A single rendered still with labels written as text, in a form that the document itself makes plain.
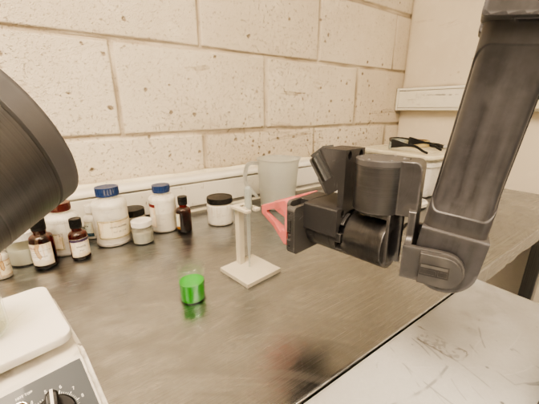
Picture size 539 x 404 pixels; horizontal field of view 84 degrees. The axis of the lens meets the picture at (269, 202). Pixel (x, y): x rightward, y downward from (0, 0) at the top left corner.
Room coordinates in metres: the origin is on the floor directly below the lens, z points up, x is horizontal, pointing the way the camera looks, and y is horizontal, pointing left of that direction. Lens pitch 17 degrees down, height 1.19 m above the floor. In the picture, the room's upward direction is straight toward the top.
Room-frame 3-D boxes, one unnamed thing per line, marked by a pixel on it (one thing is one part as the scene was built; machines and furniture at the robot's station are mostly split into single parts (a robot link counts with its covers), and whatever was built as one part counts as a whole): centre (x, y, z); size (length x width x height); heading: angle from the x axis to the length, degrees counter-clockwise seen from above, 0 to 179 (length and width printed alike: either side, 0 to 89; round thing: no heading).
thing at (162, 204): (0.71, 0.26, 0.96); 0.06 x 0.06 x 0.11
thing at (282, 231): (0.43, -0.03, 1.04); 0.09 x 0.07 x 0.07; 44
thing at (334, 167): (0.38, -0.08, 1.10); 0.07 x 0.06 x 0.11; 134
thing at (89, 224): (0.66, 0.42, 0.94); 0.03 x 0.03 x 0.08
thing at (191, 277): (0.42, 0.12, 0.93); 0.04 x 0.04 x 0.06
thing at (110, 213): (0.63, 0.35, 0.96); 0.07 x 0.07 x 0.13
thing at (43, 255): (0.52, 0.43, 0.95); 0.04 x 0.04 x 0.10
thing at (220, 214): (0.75, 0.13, 0.94); 0.07 x 0.07 x 0.07
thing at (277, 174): (0.89, -0.01, 0.97); 0.18 x 0.13 x 0.15; 109
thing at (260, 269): (0.50, 0.04, 0.96); 0.08 x 0.08 x 0.13; 44
